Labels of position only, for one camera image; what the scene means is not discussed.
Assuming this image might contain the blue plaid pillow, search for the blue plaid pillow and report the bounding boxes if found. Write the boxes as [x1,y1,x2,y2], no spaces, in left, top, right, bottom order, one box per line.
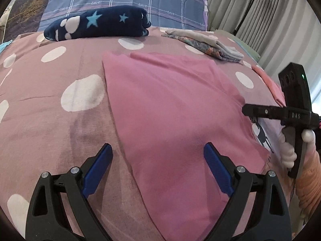
[40,0,209,32]

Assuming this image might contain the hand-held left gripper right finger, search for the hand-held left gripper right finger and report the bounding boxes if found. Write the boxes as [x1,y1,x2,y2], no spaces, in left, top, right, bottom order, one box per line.
[204,142,293,241]

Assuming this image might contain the dark tree print pillow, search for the dark tree print pillow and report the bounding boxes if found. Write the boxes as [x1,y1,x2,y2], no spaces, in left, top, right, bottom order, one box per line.
[5,0,57,42]

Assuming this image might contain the person's right hand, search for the person's right hand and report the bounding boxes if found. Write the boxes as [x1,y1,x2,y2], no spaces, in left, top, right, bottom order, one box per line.
[278,129,316,168]

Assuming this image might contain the light deer print cloth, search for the light deer print cloth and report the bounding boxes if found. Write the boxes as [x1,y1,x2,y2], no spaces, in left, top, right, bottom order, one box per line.
[251,103,289,156]

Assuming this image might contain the polka dot bedsheet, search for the polka dot bedsheet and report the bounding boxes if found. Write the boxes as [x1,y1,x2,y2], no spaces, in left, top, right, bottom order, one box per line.
[0,26,296,241]

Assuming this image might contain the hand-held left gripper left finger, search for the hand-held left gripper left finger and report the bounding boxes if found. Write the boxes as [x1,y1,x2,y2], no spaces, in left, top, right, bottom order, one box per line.
[25,143,113,241]

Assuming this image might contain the pink shirt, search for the pink shirt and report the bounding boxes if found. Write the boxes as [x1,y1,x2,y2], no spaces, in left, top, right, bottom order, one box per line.
[102,51,271,241]

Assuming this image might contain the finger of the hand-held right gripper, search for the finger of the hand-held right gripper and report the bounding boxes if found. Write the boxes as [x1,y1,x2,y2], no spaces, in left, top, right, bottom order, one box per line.
[242,104,289,119]

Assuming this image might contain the folded floral garment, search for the folded floral garment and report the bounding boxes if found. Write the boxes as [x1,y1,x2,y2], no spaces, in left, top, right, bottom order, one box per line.
[162,34,241,63]

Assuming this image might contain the person's right forearm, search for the person's right forearm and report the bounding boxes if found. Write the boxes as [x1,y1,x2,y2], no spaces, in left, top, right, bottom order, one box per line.
[295,143,321,221]

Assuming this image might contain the folded grey garment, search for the folded grey garment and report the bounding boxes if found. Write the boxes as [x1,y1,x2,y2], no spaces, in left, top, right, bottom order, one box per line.
[165,28,244,62]

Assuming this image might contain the salmon cloth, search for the salmon cloth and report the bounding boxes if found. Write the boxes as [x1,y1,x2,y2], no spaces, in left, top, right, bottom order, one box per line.
[251,65,286,106]

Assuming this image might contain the navy star print blanket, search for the navy star print blanket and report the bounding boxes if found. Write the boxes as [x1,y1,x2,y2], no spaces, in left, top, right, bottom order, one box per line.
[44,5,151,42]

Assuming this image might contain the grey curtain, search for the grey curtain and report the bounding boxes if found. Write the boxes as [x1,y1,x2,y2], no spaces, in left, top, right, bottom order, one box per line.
[207,0,321,106]

